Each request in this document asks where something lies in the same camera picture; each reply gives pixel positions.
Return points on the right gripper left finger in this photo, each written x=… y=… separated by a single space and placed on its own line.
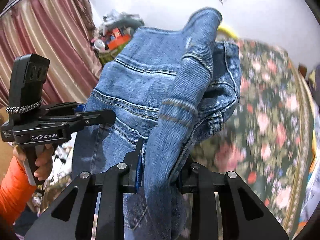
x=91 y=206

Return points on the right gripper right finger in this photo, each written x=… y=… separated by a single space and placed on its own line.
x=226 y=197

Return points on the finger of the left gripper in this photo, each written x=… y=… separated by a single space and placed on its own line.
x=64 y=108
x=80 y=120

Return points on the blue denim jeans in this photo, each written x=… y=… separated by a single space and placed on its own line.
x=173 y=89

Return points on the person left hand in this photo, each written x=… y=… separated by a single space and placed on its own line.
x=43 y=162

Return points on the orange jacket sleeve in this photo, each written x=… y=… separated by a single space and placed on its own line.
x=15 y=192

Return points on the green patterned storage bag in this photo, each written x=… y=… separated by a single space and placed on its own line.
x=110 y=55

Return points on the orange box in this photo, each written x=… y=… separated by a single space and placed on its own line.
x=118 y=41

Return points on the green floral bedspread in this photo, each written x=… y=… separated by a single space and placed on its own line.
x=268 y=141

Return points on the striped red curtain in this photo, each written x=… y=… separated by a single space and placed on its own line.
x=59 y=30

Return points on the yellow headboard pad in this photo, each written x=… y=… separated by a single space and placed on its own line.
x=227 y=33

